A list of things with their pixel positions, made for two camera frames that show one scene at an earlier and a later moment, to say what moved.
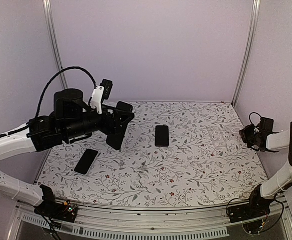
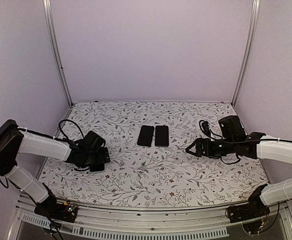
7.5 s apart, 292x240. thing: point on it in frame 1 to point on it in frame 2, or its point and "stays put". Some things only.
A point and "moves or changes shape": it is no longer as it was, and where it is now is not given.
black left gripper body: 79,127 to 93,159
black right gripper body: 250,137 to 226,148
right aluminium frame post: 255,5 stays put
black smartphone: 161,136 stays put
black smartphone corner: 114,140 to 146,136
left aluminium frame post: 49,11 stays put
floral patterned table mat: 172,154 stays put
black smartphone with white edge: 86,162 moves or changes shape
